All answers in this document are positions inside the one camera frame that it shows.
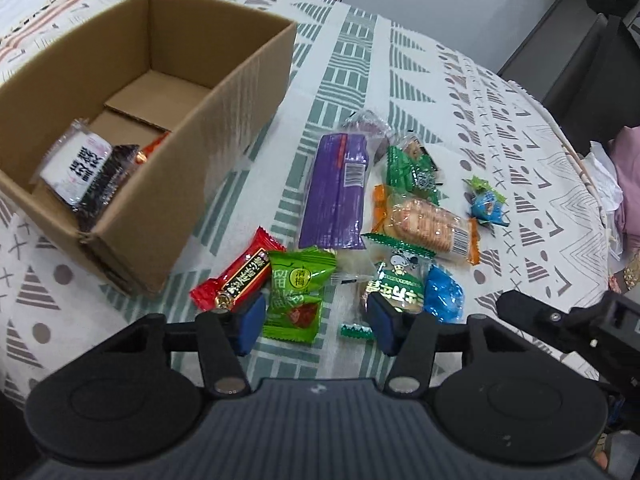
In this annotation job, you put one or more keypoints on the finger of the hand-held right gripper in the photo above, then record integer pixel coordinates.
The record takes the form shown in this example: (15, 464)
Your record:
(540, 317)

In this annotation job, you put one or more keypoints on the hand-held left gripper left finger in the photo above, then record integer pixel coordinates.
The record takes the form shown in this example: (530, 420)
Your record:
(250, 322)

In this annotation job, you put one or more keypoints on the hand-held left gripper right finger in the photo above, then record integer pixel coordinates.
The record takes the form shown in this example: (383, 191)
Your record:
(385, 325)

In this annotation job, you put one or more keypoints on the green white cartoon packet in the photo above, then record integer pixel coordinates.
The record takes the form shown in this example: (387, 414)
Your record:
(395, 280)

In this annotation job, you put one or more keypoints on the red snack bar packet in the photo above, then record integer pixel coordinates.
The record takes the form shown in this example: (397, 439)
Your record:
(240, 272)

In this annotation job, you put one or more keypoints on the green plum candy packet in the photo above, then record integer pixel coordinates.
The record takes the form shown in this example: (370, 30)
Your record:
(290, 285)

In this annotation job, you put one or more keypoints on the blue snack packet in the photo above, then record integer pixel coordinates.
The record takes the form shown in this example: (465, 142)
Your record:
(442, 295)

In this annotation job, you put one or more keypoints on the orange cracker pack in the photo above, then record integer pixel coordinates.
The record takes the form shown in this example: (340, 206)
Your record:
(425, 225)

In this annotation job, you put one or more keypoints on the blue green candy packet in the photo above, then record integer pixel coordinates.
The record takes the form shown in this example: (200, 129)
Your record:
(485, 205)

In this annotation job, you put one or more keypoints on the purple biscuit pack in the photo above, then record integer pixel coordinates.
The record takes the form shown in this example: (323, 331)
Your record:
(335, 190)

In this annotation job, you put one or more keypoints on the green snack packet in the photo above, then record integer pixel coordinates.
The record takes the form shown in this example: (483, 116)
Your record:
(402, 170)

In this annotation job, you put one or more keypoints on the brown cardboard box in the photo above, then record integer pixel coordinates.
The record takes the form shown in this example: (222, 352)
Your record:
(225, 125)

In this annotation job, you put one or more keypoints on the clear purple cake packet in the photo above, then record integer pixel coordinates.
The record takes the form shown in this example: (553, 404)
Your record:
(367, 122)

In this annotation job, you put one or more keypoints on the small green wrapper strip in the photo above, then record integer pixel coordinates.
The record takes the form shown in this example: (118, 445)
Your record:
(357, 331)

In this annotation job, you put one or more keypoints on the clear white snack packet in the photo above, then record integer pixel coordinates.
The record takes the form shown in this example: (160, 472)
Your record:
(350, 265)

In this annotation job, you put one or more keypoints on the white plastic bag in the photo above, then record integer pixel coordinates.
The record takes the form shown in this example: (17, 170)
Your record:
(605, 185)

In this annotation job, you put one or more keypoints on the pink clothes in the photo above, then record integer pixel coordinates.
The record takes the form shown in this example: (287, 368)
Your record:
(630, 185)

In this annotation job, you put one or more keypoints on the small clear brown snack packet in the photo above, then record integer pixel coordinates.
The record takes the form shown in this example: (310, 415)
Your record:
(416, 148)

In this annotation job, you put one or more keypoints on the orange snack packet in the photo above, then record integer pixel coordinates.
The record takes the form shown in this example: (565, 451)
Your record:
(152, 149)

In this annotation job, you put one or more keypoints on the black snack packet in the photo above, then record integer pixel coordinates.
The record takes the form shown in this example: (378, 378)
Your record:
(107, 180)

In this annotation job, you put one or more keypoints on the patterned bedspread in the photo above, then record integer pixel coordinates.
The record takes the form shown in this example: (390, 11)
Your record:
(425, 85)

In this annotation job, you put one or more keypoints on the black chair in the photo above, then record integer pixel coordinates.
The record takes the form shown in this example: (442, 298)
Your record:
(575, 70)

